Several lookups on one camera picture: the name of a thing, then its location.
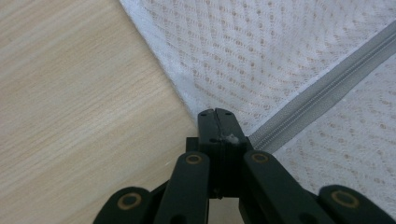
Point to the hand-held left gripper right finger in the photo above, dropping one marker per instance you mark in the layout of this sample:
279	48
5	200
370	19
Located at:
231	161

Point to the white mesh laundry bag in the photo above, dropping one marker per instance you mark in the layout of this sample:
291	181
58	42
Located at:
280	46

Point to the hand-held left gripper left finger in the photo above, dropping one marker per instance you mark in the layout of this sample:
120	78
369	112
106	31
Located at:
208	133

